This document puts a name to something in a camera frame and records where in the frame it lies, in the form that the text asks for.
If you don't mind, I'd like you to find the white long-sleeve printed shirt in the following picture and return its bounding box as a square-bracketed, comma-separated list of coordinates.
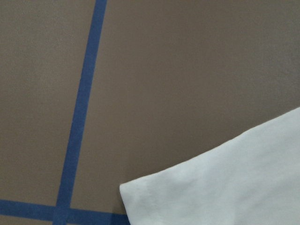
[120, 109, 300, 225]

